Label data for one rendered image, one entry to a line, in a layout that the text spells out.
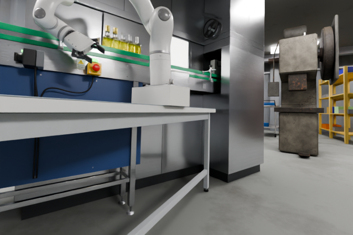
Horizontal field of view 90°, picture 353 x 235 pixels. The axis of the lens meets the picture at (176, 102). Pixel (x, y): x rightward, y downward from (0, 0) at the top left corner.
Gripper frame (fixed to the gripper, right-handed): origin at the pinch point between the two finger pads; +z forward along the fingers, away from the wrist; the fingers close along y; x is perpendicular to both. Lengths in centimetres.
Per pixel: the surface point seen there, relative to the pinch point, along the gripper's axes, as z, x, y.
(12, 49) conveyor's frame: -34.8, -14.1, 16.0
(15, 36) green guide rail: -39.1, -12.7, 10.3
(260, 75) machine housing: 121, -41, -144
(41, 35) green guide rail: -33.7, -12.9, 0.9
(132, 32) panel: -15, -34, -66
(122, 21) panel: -26, -30, -64
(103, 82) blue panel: 1.9, -28.6, -5.4
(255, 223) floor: 136, -33, 15
